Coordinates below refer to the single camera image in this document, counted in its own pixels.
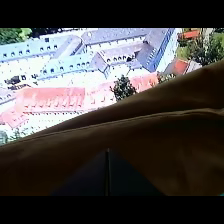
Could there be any brown shirt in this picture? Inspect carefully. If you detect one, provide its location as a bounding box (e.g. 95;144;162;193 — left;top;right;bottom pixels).
0;59;224;197

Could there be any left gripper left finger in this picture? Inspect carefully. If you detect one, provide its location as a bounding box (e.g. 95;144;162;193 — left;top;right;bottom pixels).
52;148;109;197

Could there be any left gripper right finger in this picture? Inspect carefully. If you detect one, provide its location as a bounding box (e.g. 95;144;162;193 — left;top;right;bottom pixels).
108;148;165;197

